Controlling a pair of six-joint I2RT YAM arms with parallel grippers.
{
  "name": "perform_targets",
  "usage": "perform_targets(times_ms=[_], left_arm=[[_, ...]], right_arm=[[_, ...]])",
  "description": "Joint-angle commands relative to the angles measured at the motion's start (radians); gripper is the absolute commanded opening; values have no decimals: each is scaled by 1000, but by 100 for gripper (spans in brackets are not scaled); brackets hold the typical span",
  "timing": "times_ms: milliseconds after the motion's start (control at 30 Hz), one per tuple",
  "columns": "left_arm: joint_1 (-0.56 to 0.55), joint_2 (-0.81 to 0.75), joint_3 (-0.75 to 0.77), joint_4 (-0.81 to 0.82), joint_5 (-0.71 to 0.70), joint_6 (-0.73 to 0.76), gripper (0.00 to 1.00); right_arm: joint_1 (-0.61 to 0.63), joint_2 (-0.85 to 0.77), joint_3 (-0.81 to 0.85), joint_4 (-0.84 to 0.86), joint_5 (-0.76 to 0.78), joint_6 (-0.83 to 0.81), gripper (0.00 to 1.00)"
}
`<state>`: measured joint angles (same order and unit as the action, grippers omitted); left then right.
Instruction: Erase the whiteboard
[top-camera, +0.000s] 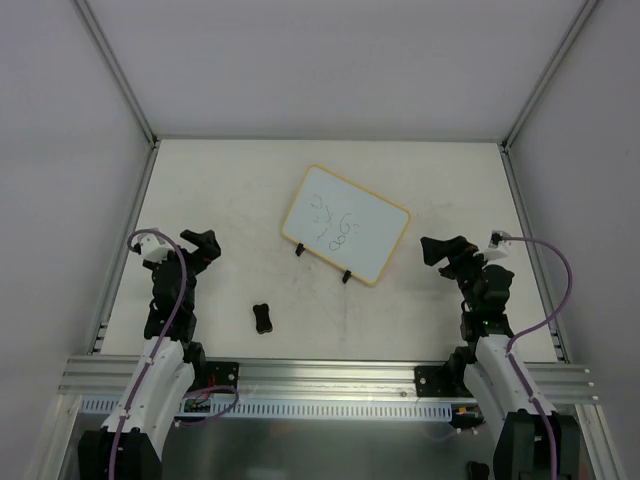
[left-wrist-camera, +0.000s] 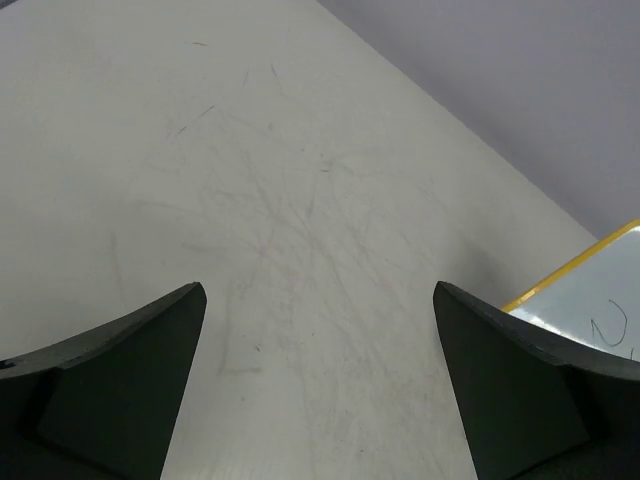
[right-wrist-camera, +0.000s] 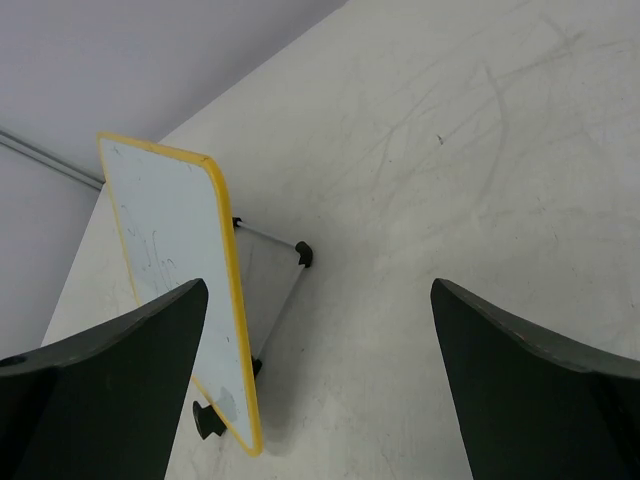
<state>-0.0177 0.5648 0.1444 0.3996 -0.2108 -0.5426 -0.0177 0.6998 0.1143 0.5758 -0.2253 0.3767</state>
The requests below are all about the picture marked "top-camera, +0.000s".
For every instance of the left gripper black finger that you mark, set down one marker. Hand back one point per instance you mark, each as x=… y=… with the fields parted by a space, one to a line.
x=209 y=248
x=196 y=239

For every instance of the yellow framed whiteboard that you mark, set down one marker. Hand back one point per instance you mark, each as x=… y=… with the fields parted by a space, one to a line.
x=345 y=224

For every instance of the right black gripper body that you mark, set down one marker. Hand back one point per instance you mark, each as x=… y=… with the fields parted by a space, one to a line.
x=460 y=261

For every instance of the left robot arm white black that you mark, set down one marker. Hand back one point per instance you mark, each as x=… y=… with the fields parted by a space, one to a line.
x=129 y=443

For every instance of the white slotted cable duct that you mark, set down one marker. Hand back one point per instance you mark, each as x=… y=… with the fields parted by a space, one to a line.
x=411 y=410

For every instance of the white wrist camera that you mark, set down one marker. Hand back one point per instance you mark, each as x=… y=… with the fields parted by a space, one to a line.
x=151 y=247
x=498 y=248

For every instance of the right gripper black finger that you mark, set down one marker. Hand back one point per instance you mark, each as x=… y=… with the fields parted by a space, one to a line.
x=433 y=251
x=451 y=248

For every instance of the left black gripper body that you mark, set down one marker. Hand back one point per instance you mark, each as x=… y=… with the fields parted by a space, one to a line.
x=185 y=260

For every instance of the left aluminium frame post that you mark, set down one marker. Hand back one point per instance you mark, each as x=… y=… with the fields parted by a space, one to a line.
x=95 y=31

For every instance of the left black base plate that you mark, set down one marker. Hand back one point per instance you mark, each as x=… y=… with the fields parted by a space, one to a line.
x=222 y=373

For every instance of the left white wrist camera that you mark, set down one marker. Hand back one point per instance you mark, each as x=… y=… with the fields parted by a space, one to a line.
x=151 y=247

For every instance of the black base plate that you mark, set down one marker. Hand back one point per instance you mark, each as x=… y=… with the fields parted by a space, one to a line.
x=222 y=373
x=438 y=381

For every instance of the aluminium mounting rail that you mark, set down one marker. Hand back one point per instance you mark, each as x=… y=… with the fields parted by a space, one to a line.
x=335 y=380

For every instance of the right aluminium frame post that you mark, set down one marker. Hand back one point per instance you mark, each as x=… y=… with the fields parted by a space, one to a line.
x=560 y=52

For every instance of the aluminium frame post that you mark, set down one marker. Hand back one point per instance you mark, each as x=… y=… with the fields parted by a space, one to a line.
x=95 y=31
x=560 y=52

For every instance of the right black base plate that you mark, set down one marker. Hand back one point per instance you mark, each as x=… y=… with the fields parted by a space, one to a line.
x=438 y=381

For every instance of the black object at bottom edge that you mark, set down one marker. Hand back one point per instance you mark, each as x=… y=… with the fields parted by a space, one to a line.
x=478 y=471

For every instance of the black whiteboard eraser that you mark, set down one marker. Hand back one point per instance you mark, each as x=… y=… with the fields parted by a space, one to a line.
x=263 y=323

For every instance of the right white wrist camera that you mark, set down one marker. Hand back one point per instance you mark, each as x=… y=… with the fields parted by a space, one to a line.
x=498 y=248

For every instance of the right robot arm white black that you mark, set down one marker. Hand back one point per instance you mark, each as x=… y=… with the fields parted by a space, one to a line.
x=533 y=440

